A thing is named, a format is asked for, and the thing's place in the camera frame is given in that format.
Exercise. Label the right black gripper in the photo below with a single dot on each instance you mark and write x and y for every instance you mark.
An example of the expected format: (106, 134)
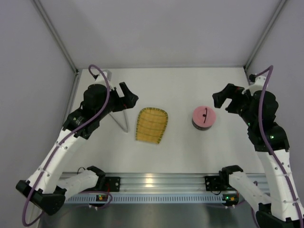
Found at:
(231, 100)

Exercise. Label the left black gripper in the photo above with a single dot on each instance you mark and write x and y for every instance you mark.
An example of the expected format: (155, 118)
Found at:
(122, 99)

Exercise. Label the green bamboo tray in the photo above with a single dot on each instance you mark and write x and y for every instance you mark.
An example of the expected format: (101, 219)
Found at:
(151, 124)

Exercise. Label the pink round lid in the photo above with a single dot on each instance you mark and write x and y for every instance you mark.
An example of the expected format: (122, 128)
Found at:
(204, 113)

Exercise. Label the steel lunch box bowl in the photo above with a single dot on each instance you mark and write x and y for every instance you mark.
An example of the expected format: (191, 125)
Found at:
(201, 125)

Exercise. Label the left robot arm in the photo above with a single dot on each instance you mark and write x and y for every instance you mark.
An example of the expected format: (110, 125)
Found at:
(44, 188)

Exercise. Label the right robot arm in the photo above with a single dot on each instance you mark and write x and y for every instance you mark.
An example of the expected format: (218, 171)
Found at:
(282, 207)

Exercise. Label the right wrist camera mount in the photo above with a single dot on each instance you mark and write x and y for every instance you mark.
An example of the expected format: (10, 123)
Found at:
(257, 84)

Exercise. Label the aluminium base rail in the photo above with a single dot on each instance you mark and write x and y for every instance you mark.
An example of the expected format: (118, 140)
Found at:
(161, 183)

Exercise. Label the left black base bracket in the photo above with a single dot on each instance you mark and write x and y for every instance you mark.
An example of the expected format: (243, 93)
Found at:
(112, 184)

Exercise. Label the black base bracket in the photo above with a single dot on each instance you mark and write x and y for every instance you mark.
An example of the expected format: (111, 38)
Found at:
(215, 183)
(112, 184)

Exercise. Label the right black base bracket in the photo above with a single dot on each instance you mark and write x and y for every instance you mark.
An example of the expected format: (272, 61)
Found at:
(215, 183)

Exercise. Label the slotted cable duct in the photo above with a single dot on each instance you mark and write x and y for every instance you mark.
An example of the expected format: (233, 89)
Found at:
(120, 198)

